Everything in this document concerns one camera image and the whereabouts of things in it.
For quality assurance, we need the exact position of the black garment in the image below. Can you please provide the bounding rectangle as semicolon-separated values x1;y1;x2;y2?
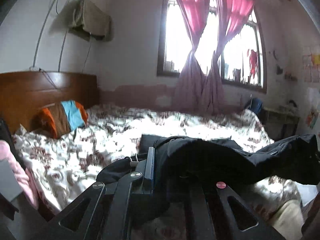
97;135;319;232

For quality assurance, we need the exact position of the window with dark frame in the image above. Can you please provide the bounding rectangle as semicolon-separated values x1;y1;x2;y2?
157;0;267;93

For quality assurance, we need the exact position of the orange blue brown pillow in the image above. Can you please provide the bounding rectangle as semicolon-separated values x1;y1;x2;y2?
35;100;88;139

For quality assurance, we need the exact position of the small side table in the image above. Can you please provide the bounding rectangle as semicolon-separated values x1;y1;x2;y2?
263;105;300;141

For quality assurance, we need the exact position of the pink cloth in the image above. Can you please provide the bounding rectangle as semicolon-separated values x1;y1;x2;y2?
1;140;39;210

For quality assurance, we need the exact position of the left pink curtain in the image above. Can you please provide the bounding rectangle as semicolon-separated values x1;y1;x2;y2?
172;0;210;112

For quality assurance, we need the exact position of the wooden headboard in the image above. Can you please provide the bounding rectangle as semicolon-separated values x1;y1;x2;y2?
1;72;99;133

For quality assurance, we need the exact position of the blue bag by bed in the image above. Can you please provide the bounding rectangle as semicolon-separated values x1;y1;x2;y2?
244;98;264;118

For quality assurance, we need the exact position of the covered wall air conditioner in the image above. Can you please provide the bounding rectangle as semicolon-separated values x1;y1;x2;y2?
49;0;114;42

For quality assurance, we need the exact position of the floral white red bedspread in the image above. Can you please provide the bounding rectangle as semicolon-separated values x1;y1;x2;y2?
13;105;304;239

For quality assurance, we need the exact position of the pink curtain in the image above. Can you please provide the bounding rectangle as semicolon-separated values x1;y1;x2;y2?
199;0;256;114
172;0;210;112

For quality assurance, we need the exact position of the right pink curtain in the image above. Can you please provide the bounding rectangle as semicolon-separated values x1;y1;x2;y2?
199;0;256;114

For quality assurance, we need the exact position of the red garment outside window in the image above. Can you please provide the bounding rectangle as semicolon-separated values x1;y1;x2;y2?
247;49;258;82

